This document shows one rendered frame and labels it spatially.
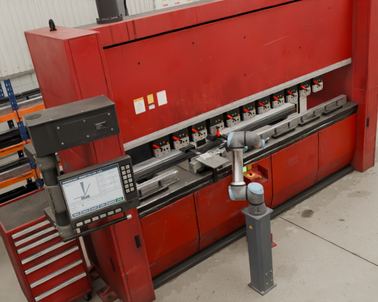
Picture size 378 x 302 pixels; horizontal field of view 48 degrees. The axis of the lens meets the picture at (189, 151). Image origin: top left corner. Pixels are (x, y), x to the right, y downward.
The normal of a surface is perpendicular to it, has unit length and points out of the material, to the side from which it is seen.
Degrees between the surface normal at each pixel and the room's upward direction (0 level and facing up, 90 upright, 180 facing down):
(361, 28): 90
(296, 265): 0
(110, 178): 90
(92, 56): 90
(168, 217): 90
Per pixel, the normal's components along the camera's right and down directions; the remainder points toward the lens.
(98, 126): 0.44, 0.33
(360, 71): -0.80, 0.34
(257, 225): -0.13, 0.44
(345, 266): -0.13, -0.90
